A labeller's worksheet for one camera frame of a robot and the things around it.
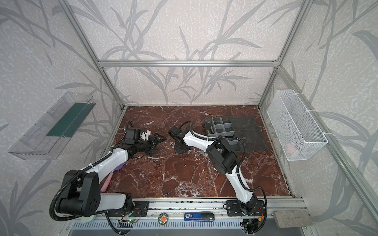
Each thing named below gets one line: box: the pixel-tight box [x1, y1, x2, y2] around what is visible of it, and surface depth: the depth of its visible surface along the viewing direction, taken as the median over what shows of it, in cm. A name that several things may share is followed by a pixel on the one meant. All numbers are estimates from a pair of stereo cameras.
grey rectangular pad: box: [273, 208, 314, 229], surface depth 70 cm
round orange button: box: [157, 212, 169, 225], surface depth 72 cm
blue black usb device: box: [184, 212, 216, 222], surface depth 70 cm
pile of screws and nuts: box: [187, 147, 209, 161], surface depth 95 cm
